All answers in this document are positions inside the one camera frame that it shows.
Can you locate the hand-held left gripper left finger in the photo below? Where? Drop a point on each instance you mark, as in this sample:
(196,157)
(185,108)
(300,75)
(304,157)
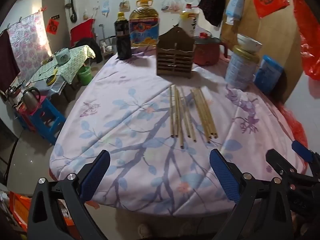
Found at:
(96,173)

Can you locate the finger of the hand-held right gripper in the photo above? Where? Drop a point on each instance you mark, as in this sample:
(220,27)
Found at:
(302,151)
(277,161)

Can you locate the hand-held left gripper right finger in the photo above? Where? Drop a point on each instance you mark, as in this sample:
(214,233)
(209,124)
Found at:
(225,177)

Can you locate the group of wooden chopsticks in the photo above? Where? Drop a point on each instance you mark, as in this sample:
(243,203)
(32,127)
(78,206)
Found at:
(203,115)

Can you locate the brown wooden chopstick holder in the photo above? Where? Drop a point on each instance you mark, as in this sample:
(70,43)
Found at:
(175,57)

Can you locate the pink floral tablecloth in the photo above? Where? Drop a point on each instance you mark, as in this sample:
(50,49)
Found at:
(125,155)

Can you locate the blue plastic stool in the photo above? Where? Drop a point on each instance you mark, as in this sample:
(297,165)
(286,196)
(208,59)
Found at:
(47,120)

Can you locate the blue plastic container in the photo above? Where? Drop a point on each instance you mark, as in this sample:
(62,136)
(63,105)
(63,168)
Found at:
(268,75)

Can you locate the orange bag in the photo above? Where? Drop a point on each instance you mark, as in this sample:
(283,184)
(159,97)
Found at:
(20,210)

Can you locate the milk powder tin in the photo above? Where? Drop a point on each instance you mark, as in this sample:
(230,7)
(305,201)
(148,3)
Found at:
(241,70)

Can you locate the green plastic bucket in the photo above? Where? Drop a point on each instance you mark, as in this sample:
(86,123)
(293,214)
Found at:
(84,76)

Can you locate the stainless steel kettle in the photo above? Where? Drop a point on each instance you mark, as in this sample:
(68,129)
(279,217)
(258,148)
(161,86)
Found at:
(30,100)

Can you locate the yellow round object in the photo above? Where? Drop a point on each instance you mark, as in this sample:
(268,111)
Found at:
(52,78)

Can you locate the red plastic bag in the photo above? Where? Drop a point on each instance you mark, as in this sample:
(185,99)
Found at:
(308,42)

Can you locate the green patterned table cover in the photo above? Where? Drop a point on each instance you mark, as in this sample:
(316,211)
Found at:
(72,65)

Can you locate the brown cardboard panel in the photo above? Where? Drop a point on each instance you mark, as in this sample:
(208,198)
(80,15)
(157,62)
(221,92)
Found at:
(275,35)

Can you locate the white ceramic bowl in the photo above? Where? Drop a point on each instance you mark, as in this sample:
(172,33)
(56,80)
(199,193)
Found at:
(248,43)

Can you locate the black jacket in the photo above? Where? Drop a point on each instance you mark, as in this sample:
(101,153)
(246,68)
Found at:
(93,50)

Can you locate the red electric cooking pot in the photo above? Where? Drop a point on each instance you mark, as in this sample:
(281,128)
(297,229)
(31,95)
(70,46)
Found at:
(206,52)

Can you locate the dark soy sauce bottle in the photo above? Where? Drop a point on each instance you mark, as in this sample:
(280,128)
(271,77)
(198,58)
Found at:
(123,40)

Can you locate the dark red hanging cloth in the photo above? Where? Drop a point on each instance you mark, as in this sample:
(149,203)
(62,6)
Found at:
(7,62)

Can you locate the pink floral hanging sheet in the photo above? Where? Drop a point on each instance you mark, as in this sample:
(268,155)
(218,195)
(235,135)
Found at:
(27,40)

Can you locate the large yellow cooking oil bottle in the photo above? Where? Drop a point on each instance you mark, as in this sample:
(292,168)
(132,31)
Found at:
(144,27)

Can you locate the red diamond door decoration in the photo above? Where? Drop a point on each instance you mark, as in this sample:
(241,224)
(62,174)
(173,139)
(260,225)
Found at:
(52,25)

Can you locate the clear jug with red cap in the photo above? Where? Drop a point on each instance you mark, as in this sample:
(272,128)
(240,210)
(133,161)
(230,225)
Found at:
(188,21)

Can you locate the blue and white hanging package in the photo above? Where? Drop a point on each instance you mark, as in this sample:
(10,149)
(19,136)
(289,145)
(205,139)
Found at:
(234,5)

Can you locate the grey door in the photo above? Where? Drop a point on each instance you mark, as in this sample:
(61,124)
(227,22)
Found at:
(55,7)

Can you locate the small hanging plastic bag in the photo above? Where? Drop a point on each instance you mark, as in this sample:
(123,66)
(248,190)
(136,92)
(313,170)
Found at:
(125,3)

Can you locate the clear hanging plastic bag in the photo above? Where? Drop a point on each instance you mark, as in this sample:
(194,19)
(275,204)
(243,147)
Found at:
(171,3)

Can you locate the black hanging wall item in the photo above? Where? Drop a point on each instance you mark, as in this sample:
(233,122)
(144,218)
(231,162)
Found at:
(72,12)

